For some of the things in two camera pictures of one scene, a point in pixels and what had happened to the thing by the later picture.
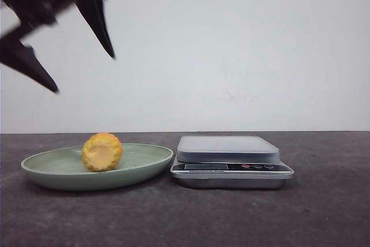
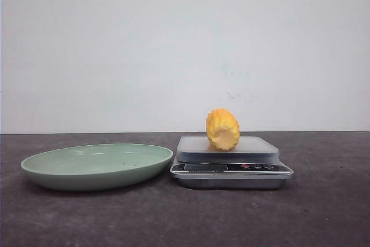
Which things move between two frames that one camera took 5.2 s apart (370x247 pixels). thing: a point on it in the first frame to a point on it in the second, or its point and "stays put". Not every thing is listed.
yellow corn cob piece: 102,151 to 222,129
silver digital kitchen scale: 229,162 stays put
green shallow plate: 66,169 stays put
